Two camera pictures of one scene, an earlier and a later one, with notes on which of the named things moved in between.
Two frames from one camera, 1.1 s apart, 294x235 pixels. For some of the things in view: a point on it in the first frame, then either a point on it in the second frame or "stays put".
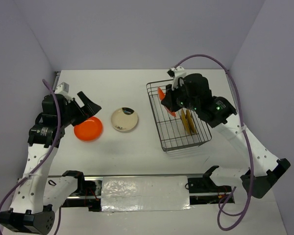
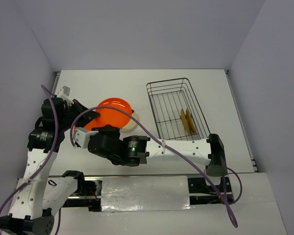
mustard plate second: x=191 y=121 stays put
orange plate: x=161 y=94 -> x=108 y=116
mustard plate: x=184 y=121 stays put
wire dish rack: x=184 y=130 stays put
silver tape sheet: x=145 y=193 stays put
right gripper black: x=167 y=101 -> x=108 y=129
